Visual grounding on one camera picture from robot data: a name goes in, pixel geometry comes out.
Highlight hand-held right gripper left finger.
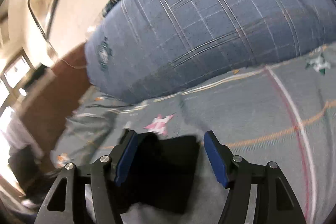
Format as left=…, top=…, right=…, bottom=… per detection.
left=34, top=130, right=139, bottom=224

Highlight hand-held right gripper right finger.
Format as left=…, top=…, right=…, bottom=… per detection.
left=203, top=130, right=307, bottom=224

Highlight black pants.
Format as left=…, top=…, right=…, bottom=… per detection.
left=105, top=132, right=200, bottom=214

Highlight grey star-print bedsheet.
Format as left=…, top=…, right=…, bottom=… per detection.
left=51, top=44, right=336, bottom=224

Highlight brown wooden headboard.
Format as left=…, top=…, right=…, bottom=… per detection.
left=20, top=43, right=92, bottom=169

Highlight dark object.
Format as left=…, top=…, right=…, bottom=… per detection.
left=8, top=145, right=54, bottom=211

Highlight blue plaid pillow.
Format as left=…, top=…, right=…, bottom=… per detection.
left=84, top=0, right=336, bottom=105

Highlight window frame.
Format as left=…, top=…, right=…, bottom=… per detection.
left=0, top=53, right=35, bottom=110

